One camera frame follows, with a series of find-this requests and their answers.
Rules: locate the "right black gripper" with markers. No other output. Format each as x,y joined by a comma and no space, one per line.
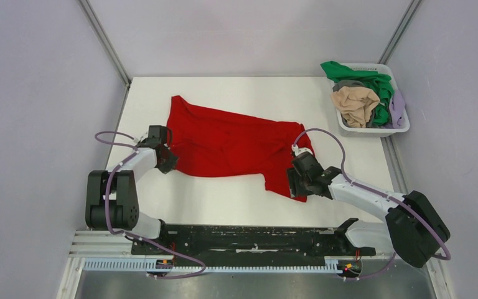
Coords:
295,189

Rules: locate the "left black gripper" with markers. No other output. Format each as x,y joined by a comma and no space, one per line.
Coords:
171,164

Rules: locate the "red t shirt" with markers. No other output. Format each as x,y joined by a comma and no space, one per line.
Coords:
212,143

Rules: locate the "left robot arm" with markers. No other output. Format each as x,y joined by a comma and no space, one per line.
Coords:
112,199

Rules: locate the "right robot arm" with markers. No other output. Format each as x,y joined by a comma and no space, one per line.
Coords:
409,224

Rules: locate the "beige t shirt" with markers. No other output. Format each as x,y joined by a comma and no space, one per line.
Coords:
355,105

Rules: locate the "grey t shirt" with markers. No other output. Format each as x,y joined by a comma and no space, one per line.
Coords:
347,83

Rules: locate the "lilac t shirt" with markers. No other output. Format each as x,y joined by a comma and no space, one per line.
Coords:
396,108

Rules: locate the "green t shirt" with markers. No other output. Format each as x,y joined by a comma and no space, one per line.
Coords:
379,83

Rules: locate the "white plastic basket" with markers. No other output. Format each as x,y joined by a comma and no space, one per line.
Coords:
336,121

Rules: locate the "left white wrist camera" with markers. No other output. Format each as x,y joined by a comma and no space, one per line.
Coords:
141,139

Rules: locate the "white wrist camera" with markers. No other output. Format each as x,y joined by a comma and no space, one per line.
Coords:
296,150
141,139

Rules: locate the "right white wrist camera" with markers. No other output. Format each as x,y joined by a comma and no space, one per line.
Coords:
296,150

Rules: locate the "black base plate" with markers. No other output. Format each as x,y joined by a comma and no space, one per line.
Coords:
258,246

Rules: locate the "aluminium frame rail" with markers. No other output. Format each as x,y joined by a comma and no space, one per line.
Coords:
100,244

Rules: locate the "white slotted cable duct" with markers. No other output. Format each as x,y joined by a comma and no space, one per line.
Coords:
330,266

